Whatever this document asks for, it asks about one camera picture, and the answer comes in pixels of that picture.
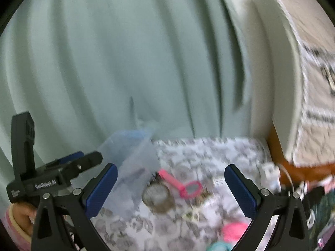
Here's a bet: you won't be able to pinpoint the white bed frame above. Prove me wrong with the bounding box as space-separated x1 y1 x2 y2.
217 0 308 167

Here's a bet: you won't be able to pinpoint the floral grey white blanket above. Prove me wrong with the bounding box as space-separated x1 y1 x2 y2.
93 138 281 250

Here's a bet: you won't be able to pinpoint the pale green curtain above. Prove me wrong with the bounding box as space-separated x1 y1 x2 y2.
1 0 251 207

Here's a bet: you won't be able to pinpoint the white power strip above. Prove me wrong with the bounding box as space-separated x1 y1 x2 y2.
260 162 281 193

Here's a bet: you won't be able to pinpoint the person left hand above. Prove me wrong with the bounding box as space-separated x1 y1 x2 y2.
13 202 37 236

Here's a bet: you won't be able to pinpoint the pink coil hair ties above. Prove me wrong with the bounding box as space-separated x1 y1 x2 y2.
221 221 249 244

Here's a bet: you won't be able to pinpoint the brown packing tape roll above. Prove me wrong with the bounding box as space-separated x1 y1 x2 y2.
142 182 175 214

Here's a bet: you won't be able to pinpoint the teal coil hair ties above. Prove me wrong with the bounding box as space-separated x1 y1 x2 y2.
208 241 233 251

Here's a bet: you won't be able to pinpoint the beige patterned quilt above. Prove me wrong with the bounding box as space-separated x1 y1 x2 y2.
257 0 335 168

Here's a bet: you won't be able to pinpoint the clear plastic storage bin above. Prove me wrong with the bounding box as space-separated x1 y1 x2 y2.
98 130 161 220

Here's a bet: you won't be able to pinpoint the pink hand mirror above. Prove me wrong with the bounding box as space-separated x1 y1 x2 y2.
158 169 203 199

